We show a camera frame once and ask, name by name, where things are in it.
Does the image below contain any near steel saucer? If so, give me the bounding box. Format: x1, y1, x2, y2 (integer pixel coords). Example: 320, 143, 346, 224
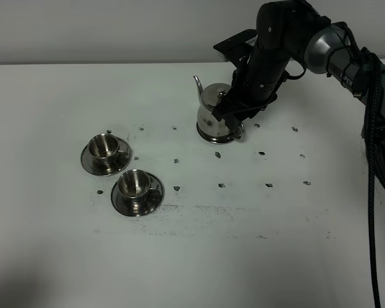
110, 172, 164, 217

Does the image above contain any teapot steel saucer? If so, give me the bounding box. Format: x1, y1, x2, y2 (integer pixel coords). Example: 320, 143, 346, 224
196, 123, 245, 144

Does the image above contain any stainless steel teapot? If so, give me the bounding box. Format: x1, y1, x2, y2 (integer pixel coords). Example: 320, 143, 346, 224
192, 75, 245, 141

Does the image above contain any steel teacup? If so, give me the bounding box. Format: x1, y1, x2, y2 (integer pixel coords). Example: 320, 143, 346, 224
117, 169, 152, 201
87, 133, 129, 166

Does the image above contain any right robot arm black grey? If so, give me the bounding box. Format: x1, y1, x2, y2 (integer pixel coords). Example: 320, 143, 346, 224
212, 1, 385, 189

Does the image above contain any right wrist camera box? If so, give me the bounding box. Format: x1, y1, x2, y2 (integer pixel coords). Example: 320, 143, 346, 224
213, 29, 257, 67

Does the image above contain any far steel saucer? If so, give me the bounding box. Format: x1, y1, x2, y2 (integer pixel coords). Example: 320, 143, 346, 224
80, 140, 132, 176

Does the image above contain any right gripper black plate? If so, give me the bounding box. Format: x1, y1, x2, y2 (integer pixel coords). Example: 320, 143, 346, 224
212, 70, 277, 137

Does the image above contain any near steel teacup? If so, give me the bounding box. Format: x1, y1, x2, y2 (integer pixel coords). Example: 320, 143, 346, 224
117, 169, 152, 201

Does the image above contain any far steel teacup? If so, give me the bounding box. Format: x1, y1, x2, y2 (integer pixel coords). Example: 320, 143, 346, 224
87, 133, 129, 166

